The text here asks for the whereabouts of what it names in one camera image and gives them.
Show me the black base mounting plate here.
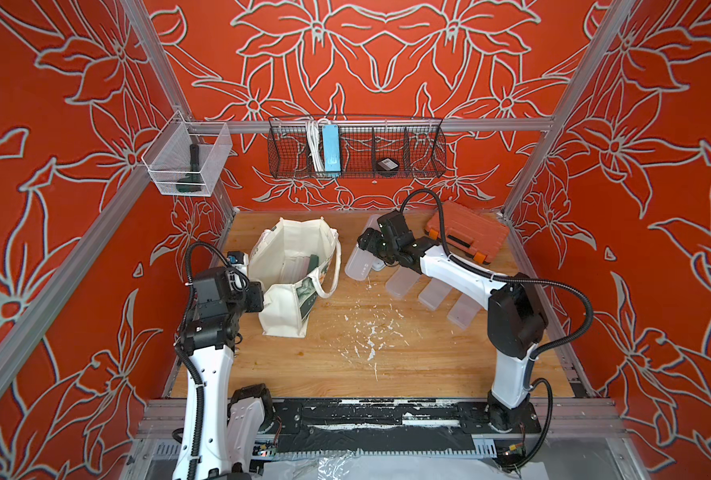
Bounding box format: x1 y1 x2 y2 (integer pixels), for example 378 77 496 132
255 398 541 459

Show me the clear plastic wall bin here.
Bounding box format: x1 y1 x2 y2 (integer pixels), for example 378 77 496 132
142 112 234 197

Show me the white printed canvas tote bag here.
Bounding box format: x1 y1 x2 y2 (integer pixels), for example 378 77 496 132
248 218 342 338

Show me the dark green flashlight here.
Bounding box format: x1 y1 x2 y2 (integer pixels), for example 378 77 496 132
176 143 203 193

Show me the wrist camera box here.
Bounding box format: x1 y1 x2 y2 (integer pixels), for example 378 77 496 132
225 251 249 275
377 210 415 249

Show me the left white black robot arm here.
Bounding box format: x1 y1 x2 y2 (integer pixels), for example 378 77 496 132
172 266 273 479

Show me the light blue power bank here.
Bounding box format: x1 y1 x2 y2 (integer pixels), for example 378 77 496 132
322 124 342 177

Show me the black wire wall basket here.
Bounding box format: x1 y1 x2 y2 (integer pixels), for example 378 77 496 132
268 115 447 180

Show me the orange plastic tool case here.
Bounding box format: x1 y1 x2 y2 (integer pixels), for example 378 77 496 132
443 201 509 265

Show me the white coiled cable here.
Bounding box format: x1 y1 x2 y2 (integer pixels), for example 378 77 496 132
306 119 325 175

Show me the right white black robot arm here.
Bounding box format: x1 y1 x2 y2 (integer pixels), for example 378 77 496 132
357 188 595 474

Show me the translucent frosted pencil case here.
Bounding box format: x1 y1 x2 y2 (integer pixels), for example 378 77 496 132
385 267 421 300

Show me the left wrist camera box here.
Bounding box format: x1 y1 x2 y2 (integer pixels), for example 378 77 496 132
225 251 249 275

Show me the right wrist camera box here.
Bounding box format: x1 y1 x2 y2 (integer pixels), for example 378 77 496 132
377 210 415 249

